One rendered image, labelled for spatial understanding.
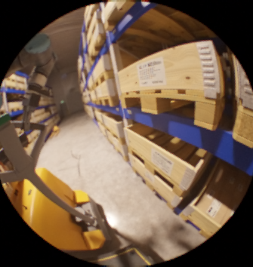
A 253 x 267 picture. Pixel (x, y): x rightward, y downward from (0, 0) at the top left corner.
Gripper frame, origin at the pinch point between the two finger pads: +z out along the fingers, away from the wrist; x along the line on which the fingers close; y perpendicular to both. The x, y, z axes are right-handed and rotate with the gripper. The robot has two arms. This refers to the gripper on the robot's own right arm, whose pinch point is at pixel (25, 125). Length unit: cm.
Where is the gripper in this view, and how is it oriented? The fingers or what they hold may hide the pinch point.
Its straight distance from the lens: 48.2
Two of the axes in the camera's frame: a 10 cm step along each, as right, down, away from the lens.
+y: -1.6, -0.2, -9.9
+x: 9.6, 2.1, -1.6
